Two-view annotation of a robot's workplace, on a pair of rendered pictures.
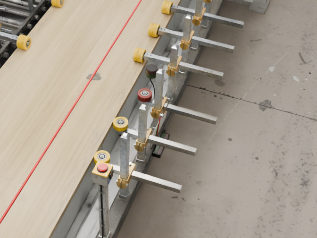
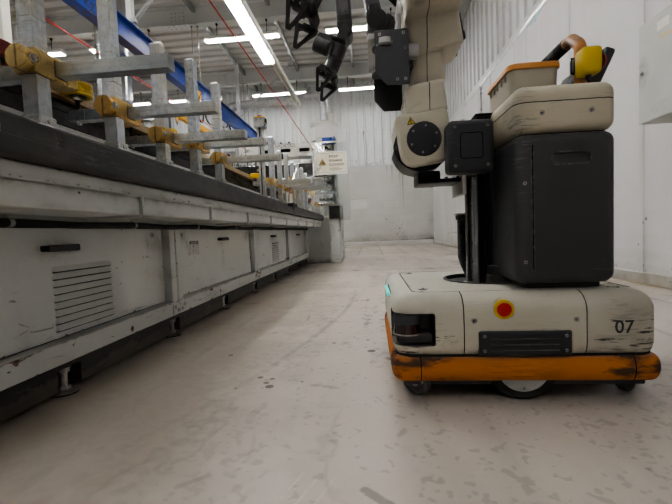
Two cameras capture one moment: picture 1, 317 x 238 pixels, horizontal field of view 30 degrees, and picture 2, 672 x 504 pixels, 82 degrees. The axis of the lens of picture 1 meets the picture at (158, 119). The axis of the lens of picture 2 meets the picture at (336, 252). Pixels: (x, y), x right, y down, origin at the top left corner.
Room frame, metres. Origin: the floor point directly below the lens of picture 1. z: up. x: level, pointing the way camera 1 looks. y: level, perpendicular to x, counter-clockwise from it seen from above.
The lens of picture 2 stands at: (-1.07, 0.24, 0.45)
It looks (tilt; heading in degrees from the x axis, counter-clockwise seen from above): 3 degrees down; 349
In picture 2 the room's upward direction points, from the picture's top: 2 degrees counter-clockwise
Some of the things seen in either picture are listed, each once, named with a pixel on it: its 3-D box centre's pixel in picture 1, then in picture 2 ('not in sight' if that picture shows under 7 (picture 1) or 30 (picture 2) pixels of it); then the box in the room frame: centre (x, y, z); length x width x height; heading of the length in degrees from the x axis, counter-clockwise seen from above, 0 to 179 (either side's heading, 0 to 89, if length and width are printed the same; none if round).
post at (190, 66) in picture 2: not in sight; (193, 120); (0.59, 0.49, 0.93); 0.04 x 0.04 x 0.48; 74
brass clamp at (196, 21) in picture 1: (198, 16); not in sight; (3.01, -0.20, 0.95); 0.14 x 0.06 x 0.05; 164
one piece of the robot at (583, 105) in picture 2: not in sight; (514, 184); (0.06, -0.58, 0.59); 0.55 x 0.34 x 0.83; 164
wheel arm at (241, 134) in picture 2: not in sight; (185, 138); (0.37, 0.49, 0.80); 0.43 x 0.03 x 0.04; 74
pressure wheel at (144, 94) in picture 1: (144, 99); not in sight; (2.33, 0.08, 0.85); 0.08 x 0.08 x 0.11
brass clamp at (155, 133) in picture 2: not in sight; (165, 138); (0.37, 0.55, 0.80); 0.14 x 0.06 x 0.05; 164
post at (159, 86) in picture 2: not in sight; (161, 115); (0.35, 0.56, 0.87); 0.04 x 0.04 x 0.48; 74
